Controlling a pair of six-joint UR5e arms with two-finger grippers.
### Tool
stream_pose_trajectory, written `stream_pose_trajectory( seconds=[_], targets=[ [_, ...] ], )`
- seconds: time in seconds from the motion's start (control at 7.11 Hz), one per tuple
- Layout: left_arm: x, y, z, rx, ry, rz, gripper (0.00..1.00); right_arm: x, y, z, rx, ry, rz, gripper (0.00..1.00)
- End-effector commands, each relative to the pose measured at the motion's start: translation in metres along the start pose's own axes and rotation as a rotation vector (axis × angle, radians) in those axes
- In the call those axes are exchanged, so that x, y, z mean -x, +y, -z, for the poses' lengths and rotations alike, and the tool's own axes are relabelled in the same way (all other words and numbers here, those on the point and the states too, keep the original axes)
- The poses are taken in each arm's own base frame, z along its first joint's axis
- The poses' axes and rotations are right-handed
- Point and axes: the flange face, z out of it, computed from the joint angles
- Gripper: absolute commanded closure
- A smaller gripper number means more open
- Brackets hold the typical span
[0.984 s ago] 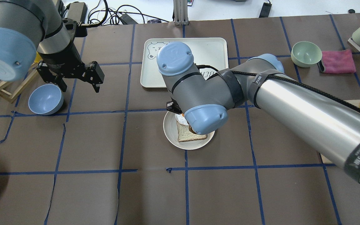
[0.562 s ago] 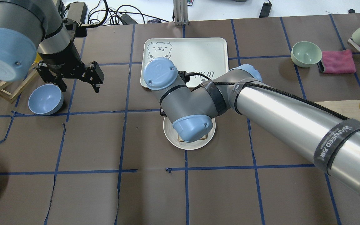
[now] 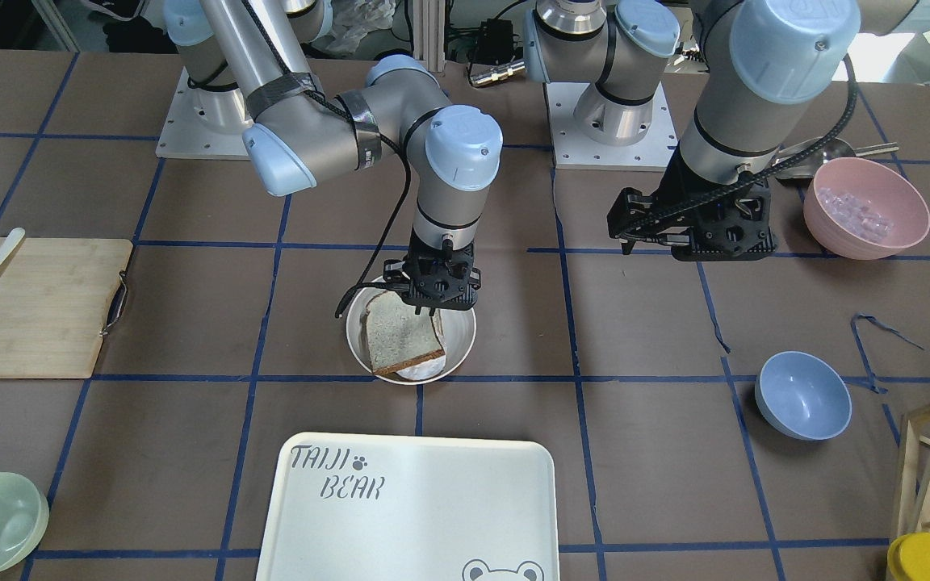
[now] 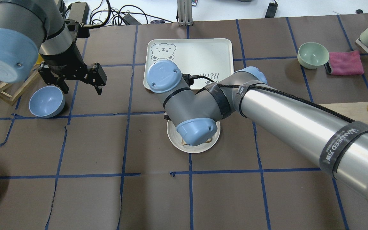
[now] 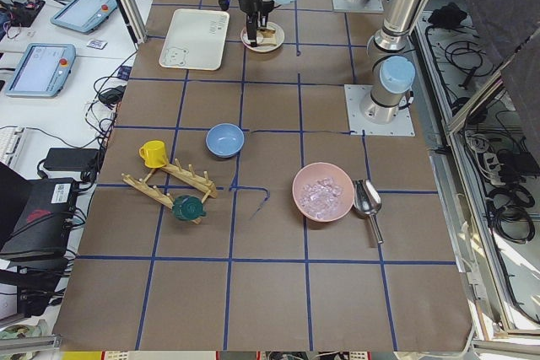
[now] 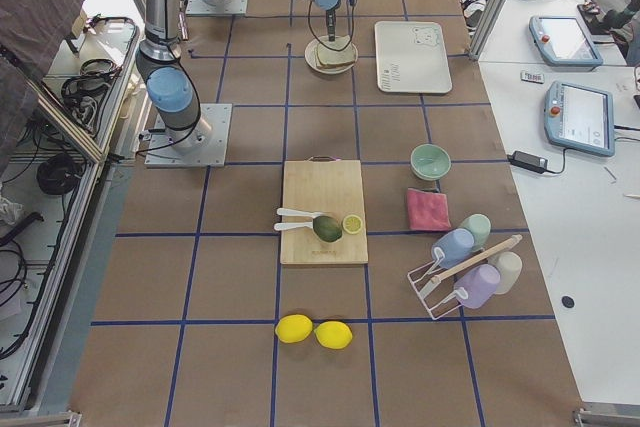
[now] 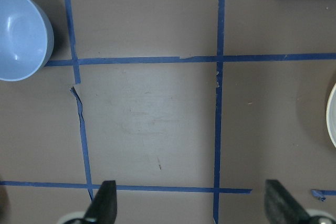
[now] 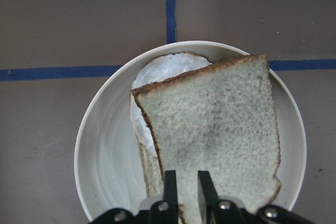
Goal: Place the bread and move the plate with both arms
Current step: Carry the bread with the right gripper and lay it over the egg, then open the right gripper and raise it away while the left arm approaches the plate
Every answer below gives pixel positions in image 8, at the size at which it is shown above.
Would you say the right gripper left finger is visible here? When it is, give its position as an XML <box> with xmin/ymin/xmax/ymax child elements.
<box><xmin>162</xmin><ymin>170</ymin><xmax>179</xmax><ymax>223</ymax></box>

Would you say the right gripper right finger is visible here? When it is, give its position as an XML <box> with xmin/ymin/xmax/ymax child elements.
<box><xmin>197</xmin><ymin>170</ymin><xmax>218</xmax><ymax>224</ymax></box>

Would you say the white round plate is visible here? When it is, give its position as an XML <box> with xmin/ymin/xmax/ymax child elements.
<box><xmin>74</xmin><ymin>41</ymin><xmax>307</xmax><ymax>220</ymax></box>

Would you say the bread slice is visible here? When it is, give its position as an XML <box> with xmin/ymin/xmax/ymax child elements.
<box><xmin>138</xmin><ymin>143</ymin><xmax>163</xmax><ymax>197</ymax></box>
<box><xmin>130</xmin><ymin>55</ymin><xmax>281</xmax><ymax>223</ymax></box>

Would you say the bread slice on plate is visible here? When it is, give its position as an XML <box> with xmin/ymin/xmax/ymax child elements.
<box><xmin>138</xmin><ymin>143</ymin><xmax>163</xmax><ymax>197</ymax></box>

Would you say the fried egg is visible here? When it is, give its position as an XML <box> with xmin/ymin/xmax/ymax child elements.
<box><xmin>130</xmin><ymin>52</ymin><xmax>211</xmax><ymax>156</ymax></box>

